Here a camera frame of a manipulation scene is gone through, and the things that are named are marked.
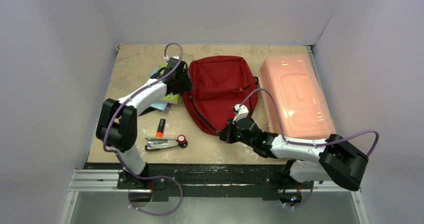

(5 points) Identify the green storey treehouse book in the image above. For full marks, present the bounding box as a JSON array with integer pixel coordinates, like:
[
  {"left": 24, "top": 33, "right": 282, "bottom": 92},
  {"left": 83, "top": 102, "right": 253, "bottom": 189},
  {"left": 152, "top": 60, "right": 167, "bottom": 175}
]
[{"left": 158, "top": 65, "right": 180, "bottom": 104}]

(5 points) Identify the light blue book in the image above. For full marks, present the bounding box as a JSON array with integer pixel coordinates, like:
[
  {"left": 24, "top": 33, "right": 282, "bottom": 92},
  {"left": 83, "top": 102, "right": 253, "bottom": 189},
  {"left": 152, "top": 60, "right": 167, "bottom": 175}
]
[{"left": 150, "top": 65, "right": 169, "bottom": 111}]

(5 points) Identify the red backpack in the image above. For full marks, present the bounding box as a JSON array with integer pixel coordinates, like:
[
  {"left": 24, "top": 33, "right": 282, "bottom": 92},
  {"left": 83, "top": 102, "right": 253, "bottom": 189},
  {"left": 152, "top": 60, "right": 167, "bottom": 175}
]
[{"left": 182, "top": 55, "right": 258, "bottom": 136}]

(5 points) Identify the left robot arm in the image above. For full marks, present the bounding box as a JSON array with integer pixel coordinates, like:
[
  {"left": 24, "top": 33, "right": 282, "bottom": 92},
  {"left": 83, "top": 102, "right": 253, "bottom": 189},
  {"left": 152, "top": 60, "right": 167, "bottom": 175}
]
[{"left": 95, "top": 56, "right": 191, "bottom": 189}]

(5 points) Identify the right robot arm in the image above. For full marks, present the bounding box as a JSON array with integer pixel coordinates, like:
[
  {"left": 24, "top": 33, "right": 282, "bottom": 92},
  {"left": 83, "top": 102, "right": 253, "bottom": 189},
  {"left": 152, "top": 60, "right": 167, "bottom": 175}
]
[{"left": 218, "top": 117, "right": 369, "bottom": 191}]

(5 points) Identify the orange highlighter marker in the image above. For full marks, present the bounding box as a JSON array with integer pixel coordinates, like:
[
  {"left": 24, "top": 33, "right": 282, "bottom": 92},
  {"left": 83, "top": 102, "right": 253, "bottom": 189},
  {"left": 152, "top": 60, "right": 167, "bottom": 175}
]
[{"left": 155, "top": 118, "right": 166, "bottom": 138}]

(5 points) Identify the pink plastic storage box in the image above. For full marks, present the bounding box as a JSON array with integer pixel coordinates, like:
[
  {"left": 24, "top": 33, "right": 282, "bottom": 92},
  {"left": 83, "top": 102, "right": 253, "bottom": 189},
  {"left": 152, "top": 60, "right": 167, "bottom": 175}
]
[{"left": 258, "top": 54, "right": 336, "bottom": 140}]

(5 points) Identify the silver black stapler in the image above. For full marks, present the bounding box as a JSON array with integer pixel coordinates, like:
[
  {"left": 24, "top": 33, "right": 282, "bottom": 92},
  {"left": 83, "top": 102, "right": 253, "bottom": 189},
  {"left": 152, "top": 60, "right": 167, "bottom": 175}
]
[{"left": 145, "top": 137, "right": 179, "bottom": 152}]

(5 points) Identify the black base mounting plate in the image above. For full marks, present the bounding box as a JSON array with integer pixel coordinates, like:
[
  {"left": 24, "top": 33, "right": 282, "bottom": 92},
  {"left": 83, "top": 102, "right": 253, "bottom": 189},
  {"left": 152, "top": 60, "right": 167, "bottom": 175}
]
[{"left": 83, "top": 162, "right": 313, "bottom": 202}]

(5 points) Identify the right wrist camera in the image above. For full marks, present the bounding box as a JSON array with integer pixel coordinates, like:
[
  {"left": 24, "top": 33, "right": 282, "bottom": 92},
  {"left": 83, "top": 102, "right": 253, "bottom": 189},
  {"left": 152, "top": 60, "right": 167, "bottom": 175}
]
[{"left": 232, "top": 104, "right": 249, "bottom": 123}]

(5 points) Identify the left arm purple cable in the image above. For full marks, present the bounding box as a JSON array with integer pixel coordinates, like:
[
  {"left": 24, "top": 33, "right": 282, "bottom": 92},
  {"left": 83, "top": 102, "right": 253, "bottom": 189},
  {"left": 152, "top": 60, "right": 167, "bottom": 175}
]
[{"left": 101, "top": 42, "right": 185, "bottom": 217}]

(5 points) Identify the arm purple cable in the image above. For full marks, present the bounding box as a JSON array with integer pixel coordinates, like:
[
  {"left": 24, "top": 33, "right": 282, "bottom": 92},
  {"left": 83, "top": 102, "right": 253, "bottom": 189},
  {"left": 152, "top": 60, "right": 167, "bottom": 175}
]
[
  {"left": 239, "top": 87, "right": 380, "bottom": 209},
  {"left": 101, "top": 42, "right": 185, "bottom": 217}
]

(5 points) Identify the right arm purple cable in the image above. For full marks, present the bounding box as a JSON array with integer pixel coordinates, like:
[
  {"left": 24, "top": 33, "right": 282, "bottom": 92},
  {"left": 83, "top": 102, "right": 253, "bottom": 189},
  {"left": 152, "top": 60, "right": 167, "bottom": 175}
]
[{"left": 239, "top": 87, "right": 380, "bottom": 209}]

